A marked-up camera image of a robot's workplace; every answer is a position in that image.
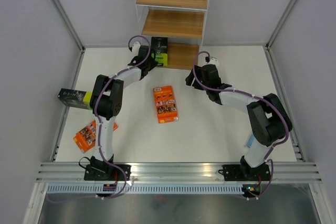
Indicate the middle wooden shelf board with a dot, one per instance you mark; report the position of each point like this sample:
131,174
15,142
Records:
177,24

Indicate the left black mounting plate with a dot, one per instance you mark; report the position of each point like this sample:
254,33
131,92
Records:
107,173

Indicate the aluminium corner post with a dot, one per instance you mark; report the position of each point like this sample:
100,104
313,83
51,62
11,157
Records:
289,8
61,11

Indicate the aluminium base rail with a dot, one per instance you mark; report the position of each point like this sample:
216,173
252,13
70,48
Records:
180,173

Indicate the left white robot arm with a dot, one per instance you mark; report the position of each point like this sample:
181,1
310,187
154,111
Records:
106,103

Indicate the orange razor box centre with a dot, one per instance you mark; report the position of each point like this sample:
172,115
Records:
165,104

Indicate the bottom wooden shelf board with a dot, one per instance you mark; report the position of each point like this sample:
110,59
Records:
181,56

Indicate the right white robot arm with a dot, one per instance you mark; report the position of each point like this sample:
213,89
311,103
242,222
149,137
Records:
269,120

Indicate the black green razor box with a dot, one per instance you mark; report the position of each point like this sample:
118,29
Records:
75,98
159,47

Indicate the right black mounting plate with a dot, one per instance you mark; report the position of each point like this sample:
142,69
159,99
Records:
238,172

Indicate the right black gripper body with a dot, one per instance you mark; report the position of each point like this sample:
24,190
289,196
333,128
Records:
198,74

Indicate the white wire shelf rack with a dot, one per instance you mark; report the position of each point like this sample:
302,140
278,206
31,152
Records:
143,10

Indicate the orange razor box left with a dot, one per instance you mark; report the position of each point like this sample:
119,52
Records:
86,138

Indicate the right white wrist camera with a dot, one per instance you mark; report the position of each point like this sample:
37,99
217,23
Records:
212,61

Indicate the slotted cable duct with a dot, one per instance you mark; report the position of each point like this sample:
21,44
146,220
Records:
86,188

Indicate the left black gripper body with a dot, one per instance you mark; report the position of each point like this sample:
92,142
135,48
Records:
151,63

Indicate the left aluminium corner post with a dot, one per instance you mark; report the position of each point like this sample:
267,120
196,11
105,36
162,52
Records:
61,11

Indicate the orange razor box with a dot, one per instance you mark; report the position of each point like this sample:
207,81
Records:
86,138
165,104

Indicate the black mounting plate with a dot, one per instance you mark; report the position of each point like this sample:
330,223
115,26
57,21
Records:
238,172
107,173

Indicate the blue clear razor blister pack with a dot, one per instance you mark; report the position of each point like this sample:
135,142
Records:
250,140

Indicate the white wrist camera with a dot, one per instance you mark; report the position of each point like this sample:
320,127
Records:
135,47
212,61

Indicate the right aluminium corner post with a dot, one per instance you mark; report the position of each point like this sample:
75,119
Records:
289,8

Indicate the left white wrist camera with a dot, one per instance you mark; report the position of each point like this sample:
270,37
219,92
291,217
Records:
135,47

